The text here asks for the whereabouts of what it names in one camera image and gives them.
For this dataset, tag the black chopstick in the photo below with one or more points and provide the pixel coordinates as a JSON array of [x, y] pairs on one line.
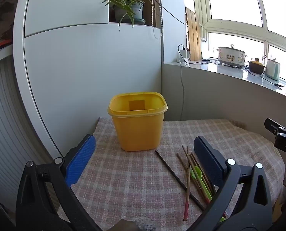
[[191, 196]]

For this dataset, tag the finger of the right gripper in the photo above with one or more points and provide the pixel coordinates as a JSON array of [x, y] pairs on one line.
[[278, 130]]

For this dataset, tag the green plastic spoon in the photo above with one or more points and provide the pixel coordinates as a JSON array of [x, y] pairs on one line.
[[198, 175]]

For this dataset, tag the white power adapter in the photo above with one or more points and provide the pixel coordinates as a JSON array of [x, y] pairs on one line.
[[183, 56]]

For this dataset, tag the mint green electric kettle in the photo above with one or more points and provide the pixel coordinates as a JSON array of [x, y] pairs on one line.
[[272, 69]]

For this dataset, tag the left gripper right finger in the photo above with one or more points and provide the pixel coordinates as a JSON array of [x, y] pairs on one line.
[[242, 201]]

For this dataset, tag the red-tipped wooden chopstick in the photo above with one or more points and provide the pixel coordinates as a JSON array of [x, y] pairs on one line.
[[186, 210]]

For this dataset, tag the wooden cutting board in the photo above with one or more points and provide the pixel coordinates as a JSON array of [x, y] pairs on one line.
[[193, 35]]

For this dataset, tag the spider plant in green pot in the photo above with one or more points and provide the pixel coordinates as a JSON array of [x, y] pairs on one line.
[[127, 4]]

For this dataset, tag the brown clay pot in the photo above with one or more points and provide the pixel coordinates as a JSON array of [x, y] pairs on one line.
[[256, 66]]

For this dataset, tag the yellow plastic utensil bucket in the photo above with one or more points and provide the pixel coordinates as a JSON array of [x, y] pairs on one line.
[[138, 119]]

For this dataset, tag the white floral slow cooker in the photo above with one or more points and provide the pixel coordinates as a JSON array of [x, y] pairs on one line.
[[231, 56]]

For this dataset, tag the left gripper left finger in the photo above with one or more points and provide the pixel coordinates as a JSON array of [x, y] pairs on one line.
[[45, 200]]

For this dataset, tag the white cabinet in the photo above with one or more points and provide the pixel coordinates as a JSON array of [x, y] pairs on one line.
[[70, 61]]

